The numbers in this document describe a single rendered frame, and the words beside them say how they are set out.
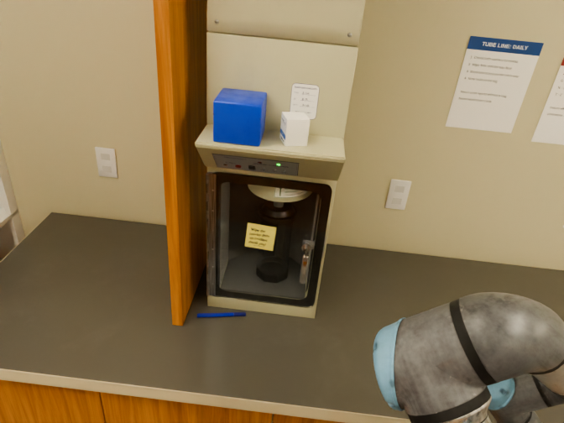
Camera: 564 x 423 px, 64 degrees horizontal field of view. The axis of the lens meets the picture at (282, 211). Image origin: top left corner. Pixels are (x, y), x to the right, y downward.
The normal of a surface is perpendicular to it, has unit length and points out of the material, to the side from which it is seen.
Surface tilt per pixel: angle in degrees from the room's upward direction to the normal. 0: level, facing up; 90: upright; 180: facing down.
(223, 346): 0
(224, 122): 90
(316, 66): 90
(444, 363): 67
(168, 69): 90
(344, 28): 90
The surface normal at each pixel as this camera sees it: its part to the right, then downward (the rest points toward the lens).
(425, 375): -0.43, -0.04
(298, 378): 0.08, -0.85
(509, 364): 0.00, 0.39
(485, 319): -0.39, -0.57
